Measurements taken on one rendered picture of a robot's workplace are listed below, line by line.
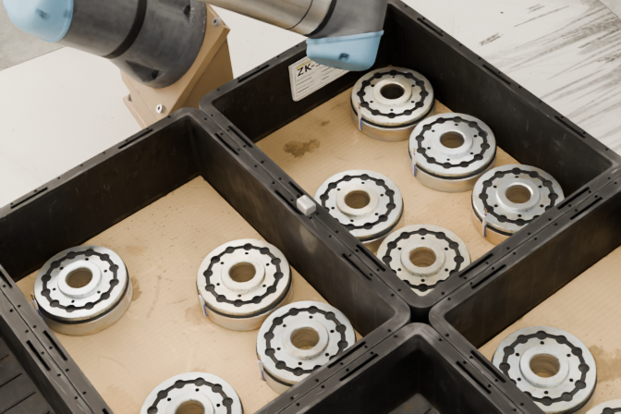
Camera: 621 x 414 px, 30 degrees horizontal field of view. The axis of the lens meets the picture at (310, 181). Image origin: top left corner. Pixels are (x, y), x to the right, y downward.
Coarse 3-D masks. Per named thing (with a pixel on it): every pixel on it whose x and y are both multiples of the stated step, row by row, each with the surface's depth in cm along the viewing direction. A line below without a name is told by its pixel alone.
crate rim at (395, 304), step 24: (168, 120) 132; (192, 120) 133; (120, 144) 130; (72, 168) 128; (96, 168) 129; (48, 192) 126; (0, 216) 124; (312, 216) 121; (336, 240) 118; (0, 264) 119; (360, 264) 116; (0, 288) 118; (384, 288) 114; (24, 312) 115; (408, 312) 112; (48, 336) 114; (384, 336) 110; (72, 360) 111; (336, 360) 109; (72, 384) 109; (312, 384) 107; (96, 408) 107; (264, 408) 105
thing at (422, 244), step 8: (416, 240) 126; (424, 240) 126; (408, 248) 125; (416, 248) 125; (424, 248) 125; (432, 248) 125; (440, 248) 125; (400, 256) 124; (408, 256) 124; (440, 256) 124; (408, 264) 124; (432, 264) 123; (440, 264) 123; (408, 272) 123; (416, 272) 123; (424, 272) 123; (432, 272) 123
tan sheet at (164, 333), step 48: (192, 192) 138; (96, 240) 134; (144, 240) 133; (192, 240) 133; (144, 288) 129; (192, 288) 128; (96, 336) 125; (144, 336) 124; (192, 336) 124; (240, 336) 123; (96, 384) 120; (144, 384) 120; (240, 384) 119
